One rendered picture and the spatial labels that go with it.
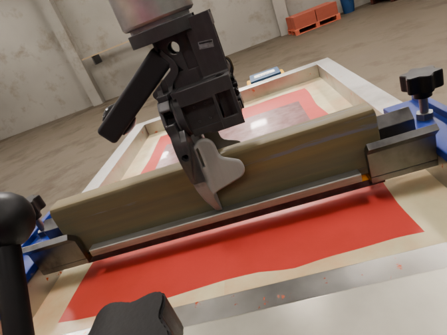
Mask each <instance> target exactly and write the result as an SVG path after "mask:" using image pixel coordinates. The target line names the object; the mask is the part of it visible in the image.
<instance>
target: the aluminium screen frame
mask: <svg viewBox="0 0 447 335"><path fill-rule="evenodd" d="M319 77H321V78H322V79H323V80H324V81H325V82H326V83H327V84H329V85H330V86H331V87H332V88H333V89H334V90H336V91H337V92H338V93H339V94H340V95H341V96H342V97H343V98H344V99H346V100H347V101H348V102H349V103H350V104H352V105H353V106H356V105H358V104H362V103H364V102H366V103H367V104H368V105H369V106H371V107H372V108H373V109H374V111H375V113H376V116H380V115H382V114H384V112H383V109H384V108H387V107H389V106H394V105H396V104H400V103H402V101H400V100H398V99H397V98H395V97H393V96H391V95H390V94H388V93H387V92H385V91H383V90H381V89H380V88H378V87H377V86H375V85H373V84H371V83H370V82H368V81H367V80H365V79H363V78H361V77H360V76H358V75H356V74H355V73H353V72H351V71H350V70H348V69H346V68H345V67H343V66H341V65H340V64H338V63H336V62H335V61H333V60H331V59H329V58H324V59H322V60H318V61H316V62H312V63H311V64H307V65H305V66H301V67H299V68H296V69H293V70H290V71H287V72H284V73H282V74H278V75H276V76H273V77H271V78H267V79H265V80H262V81H259V82H256V83H253V84H250V85H248V86H244V87H242V88H239V92H240V93H241V95H242V98H243V102H244V103H245V102H249V101H251V100H255V99H257V98H261V97H262V96H266V95H268V94H272V93H274V92H278V91H280V90H284V89H286V88H289V87H292V86H295V85H298V84H301V83H304V82H307V81H309V80H313V79H315V78H319ZM164 130H165V128H164V126H163V123H162V121H161V118H160V116H159V117H157V118H154V119H151V120H148V121H145V122H143V123H140V124H137V125H135V127H134V128H133V130H132V131H131V132H130V133H129V135H127V137H126V138H125V139H124V141H123V142H122V143H121V145H119V147H118V148H117V149H116V151H115V152H114V153H113V154H112V155H111V157H110V158H109V159H108V161H107V162H106V163H105V164H104V165H103V167H102V168H101V169H100V171H99V172H98V173H97V174H96V175H95V177H94V178H93V179H92V181H91V182H90V183H89V184H88V185H87V187H86V188H85V189H84V191H83V192H86V191H90V190H92V189H96V188H98V187H102V186H105V185H108V184H111V183H114V182H117V181H120V180H121V179H122V178H123V176H124V174H125V173H126V171H127V170H128V168H129V167H130V165H131V163H132V162H133V160H134V158H135V157H136V156H137V154H138V152H139V151H140V149H141V148H142V146H143V145H144V143H145V141H146V140H147V138H148V137H149V135H152V134H155V133H158V132H161V131H164ZM425 170H427V171H428V172H429V173H430V174H431V175H433V176H434V177H435V178H436V179H437V180H438V181H439V182H440V183H441V184H443V185H444V186H445V187H446V188H447V161H446V160H444V159H443V158H441V157H440V156H439V155H438V166H434V167H430V168H427V169H425ZM83 192H82V193H83ZM444 267H447V242H444V243H439V244H436V245H431V246H427V247H423V248H419V249H415V250H411V251H406V252H403V253H398V254H395V255H389V256H386V257H381V258H378V259H373V260H369V261H365V262H361V263H357V264H353V265H348V266H345V267H340V268H337V269H331V270H328V271H323V272H320V273H315V274H311V275H307V276H304V277H299V278H295V279H290V280H285V281H282V282H277V283H273V284H269V285H265V286H260V287H257V288H252V289H249V290H244V291H240V292H235V293H232V294H227V295H224V296H219V297H215V298H211V299H207V300H202V301H199V302H194V303H191V304H185V305H182V306H177V307H174V308H173V309H174V311H175V313H176V314H177V316H178V318H179V319H180V321H181V323H182V326H183V327H186V326H191V325H195V324H200V323H203V322H209V321H212V320H217V319H221V318H226V317H230V316H235V315H238V314H244V313H247V312H253V311H256V310H261V309H264V308H270V307H273V306H279V305H282V304H287V303H291V302H296V301H300V300H305V299H308V298H314V297H317V296H323V295H326V294H331V293H334V292H340V291H343V290H349V289H352V288H357V287H361V286H366V285H370V284H374V283H378V282H384V281H387V280H392V279H397V278H401V277H406V276H410V275H415V274H418V273H424V272H427V271H433V270H436V269H441V268H444ZM62 272H63V270H62V271H58V272H55V273H51V274H48V275H43V274H42V272H41V271H40V270H39V269H37V270H36V271H35V273H34V274H33V276H32V277H31V278H30V279H29V281H28V282H27V286H28V291H29V299H30V304H31V312H32V317H34V316H35V314H36V313H37V311H38V309H39V308H40V306H41V305H42V303H43V302H44V300H45V299H46V297H47V295H48V294H49V292H50V291H51V289H52V288H53V286H54V284H55V283H56V281H57V280H58V278H59V277H60V275H61V273H62Z"/></svg>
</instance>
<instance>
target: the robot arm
mask: <svg viewBox="0 0 447 335"><path fill-rule="evenodd" d="M108 1H109V3H110V6H111V7H112V10H113V11H114V14H115V16H116V18H117V21H118V23H119V25H120V27H121V29H122V32H123V33H126V34H127V33H130V34H131V37H128V40H129V41H130V44H131V46H132V49H133V50H136V49H140V48H142V47H145V46H147V45H151V44H153V46H154V48H153V49H151V50H150V52H149V53H148V55H147V56H146V58H145V59H144V61H143V62H142V64H141V65H140V67H139V68H138V70H137V71H136V73H135V74H134V76H133V77H132V79H131V80H130V82H129V83H128V85H127V86H126V88H125V89H124V91H123V92H122V94H121V95H120V97H119V98H118V100H117V101H116V103H114V104H111V105H110V106H108V107H107V108H106V109H105V111H104V113H103V115H102V124H101V125H100V127H99V128H98V134H99V135H101V136H102V137H104V138H106V139H107V140H108V141H110V142H112V143H117V141H119V139H120V137H121V136H122V135H125V134H128V133H129V132H131V131H132V130H133V128H134V127H135V124H136V117H135V116H136V115H137V113H138V112H139V111H140V109H141V107H143V105H144V103H145V102H146V101H147V99H148V98H149V96H150V95H151V93H152V92H153V91H154V89H155V88H156V87H157V85H158V84H159V82H160V81H161V80H162V78H163V77H164V75H165V74H166V73H167V71H168V69H169V68H170V71H169V73H168V74H167V75H166V77H165V78H164V79H163V81H162V82H161V83H160V84H159V86H158V87H157V89H156V90H155V91H154V93H153V97H154V98H155V99H156V100H157V101H158V103H157V108H158V113H159V115H160V118H161V121H162V123H163V126H164V128H165V131H166V132H167V134H168V135H169V137H170V139H171V142H172V145H173V148H174V151H175V153H176V155H177V158H178V160H179V162H180V164H181V166H182V167H183V169H184V171H185V173H186V175H187V177H188V178H189V180H190V182H191V183H192V184H193V185H194V187H195V188H196V190H197V192H198V193H199V194H200V195H201V196H202V198H203V199H204V200H205V201H206V202H207V203H208V204H210V205H211V206H212V207H213V208H214V209H215V210H216V211H220V210H222V209H223V208H222V205H221V203H220V200H219V197H218V195H217V193H216V192H217V191H219V190H221V189H222V188H224V187H225V186H227V185H229V184H231V183H232V182H234V181H235V180H237V179H239V178H240V177H241V176H242V175H243V174H244V172H245V167H244V164H243V162H242V161H241V160H239V159H235V158H227V157H223V156H221V155H220V154H219V152H218V149H221V148H224V147H227V146H230V145H233V144H237V143H240V141H239V140H229V139H224V138H222V137H221V136H220V134H219V132H218V131H221V130H225V129H227V128H230V127H232V126H236V125H238V124H242V123H244V122H245V120H244V117H243V114H242V108H244V102H243V98H242V95H241V93H240V92H239V89H238V87H237V86H238V84H237V80H236V78H235V76H234V73H233V70H234V67H233V64H232V61H231V59H230V58H229V57H227V56H225V55H224V51H223V49H222V45H221V43H220V39H219V37H218V33H217V31H216V28H215V25H214V23H215V22H214V18H213V16H212V12H211V10H210V9H208V10H205V11H202V12H201V13H198V14H194V12H192V13H190V11H189V9H191V8H192V6H193V2H192V0H108ZM172 42H175V43H177V44H178V45H179V48H180V50H179V51H175V50H174V49H173V48H172ZM227 60H228V61H229V62H228V61H227Z"/></svg>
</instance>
